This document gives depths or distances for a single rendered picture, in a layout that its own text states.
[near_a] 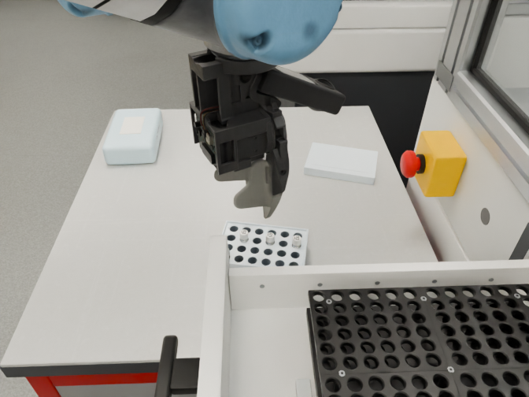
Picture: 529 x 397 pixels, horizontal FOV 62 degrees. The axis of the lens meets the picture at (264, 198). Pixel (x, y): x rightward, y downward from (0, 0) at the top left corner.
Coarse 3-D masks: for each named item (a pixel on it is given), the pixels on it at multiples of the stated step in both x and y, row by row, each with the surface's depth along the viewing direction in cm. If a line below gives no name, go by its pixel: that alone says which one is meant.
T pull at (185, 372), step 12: (168, 336) 39; (168, 348) 38; (168, 360) 37; (180, 360) 37; (192, 360) 37; (168, 372) 36; (180, 372) 36; (192, 372) 36; (156, 384) 35; (168, 384) 35; (180, 384) 35; (192, 384) 35; (156, 396) 35; (168, 396) 35
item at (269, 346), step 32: (256, 288) 48; (288, 288) 48; (320, 288) 48; (352, 288) 48; (256, 320) 49; (288, 320) 49; (256, 352) 46; (288, 352) 46; (256, 384) 43; (288, 384) 43
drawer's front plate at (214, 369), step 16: (224, 240) 45; (224, 256) 44; (208, 272) 42; (224, 272) 42; (208, 288) 41; (224, 288) 41; (208, 304) 39; (224, 304) 40; (208, 320) 38; (224, 320) 40; (208, 336) 37; (224, 336) 39; (208, 352) 36; (224, 352) 39; (208, 368) 35; (224, 368) 38; (208, 384) 34; (224, 384) 38
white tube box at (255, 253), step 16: (240, 224) 66; (256, 224) 66; (256, 240) 65; (288, 240) 64; (304, 240) 64; (240, 256) 62; (256, 256) 62; (272, 256) 62; (288, 256) 62; (304, 256) 61
